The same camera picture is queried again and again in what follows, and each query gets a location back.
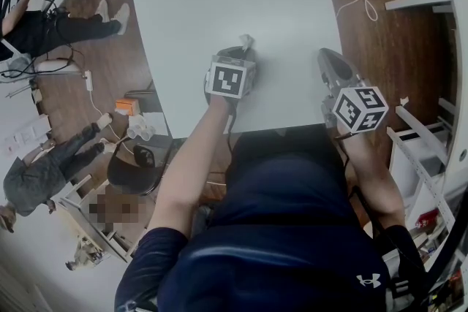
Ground stack of white cups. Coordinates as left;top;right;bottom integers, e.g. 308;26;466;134
126;113;157;141

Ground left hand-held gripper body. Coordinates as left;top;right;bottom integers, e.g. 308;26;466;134
203;45;260;106

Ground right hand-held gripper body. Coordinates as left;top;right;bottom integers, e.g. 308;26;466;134
317;47;390;137

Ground person's right forearm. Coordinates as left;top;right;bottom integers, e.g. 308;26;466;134
334;121;407;231

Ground person's dark blue shirt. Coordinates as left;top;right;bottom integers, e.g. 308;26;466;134
114;124;429;312

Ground white table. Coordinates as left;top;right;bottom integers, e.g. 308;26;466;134
125;0;344;140

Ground person's left forearm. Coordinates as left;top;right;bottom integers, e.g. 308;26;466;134
147;95;239;240

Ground white cable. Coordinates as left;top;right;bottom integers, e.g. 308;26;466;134
335;0;423;22

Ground orange box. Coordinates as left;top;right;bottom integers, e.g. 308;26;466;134
115;98;140;116

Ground black office chair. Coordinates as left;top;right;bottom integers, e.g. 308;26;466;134
107;137;184;197

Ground white shelf unit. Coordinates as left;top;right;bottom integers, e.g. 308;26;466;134
384;0;468;267

